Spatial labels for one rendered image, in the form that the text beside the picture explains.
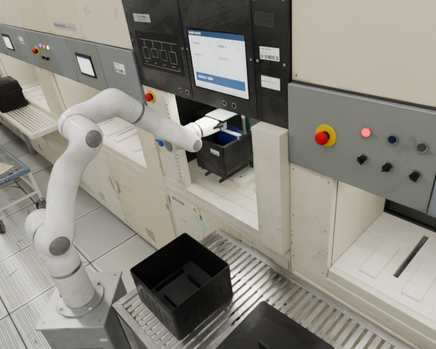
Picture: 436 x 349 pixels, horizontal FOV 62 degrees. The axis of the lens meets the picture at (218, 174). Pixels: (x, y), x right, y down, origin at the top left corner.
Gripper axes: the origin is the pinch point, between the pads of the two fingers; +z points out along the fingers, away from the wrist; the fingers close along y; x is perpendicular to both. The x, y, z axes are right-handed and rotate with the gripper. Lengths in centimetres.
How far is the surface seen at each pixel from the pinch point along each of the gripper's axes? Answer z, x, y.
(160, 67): -18.7, 27.8, -13.5
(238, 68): -19, 34, 33
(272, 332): -52, -37, 72
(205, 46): -18.8, 39.7, 17.7
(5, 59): -11, -7, -317
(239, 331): -58, -37, 64
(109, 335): -87, -56, 17
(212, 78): -18.8, 28.1, 19.3
